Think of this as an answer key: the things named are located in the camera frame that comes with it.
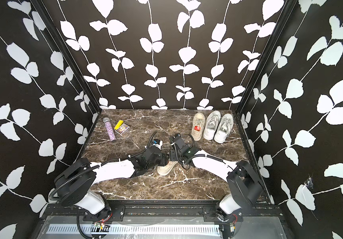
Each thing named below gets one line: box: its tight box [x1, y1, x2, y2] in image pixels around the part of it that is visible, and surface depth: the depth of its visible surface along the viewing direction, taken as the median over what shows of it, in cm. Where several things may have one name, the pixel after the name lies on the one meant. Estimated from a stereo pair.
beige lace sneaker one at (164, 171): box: [157, 160, 178, 176], surface depth 86 cm
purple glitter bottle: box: [102, 117, 117, 142], surface depth 106 cm
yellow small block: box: [114, 119, 124, 130], surface depth 113 cm
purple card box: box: [114, 122, 131, 136], surface depth 109 cm
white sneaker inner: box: [203, 110, 221, 141], surface depth 104 cm
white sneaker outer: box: [213, 113, 234, 144], surface depth 103 cm
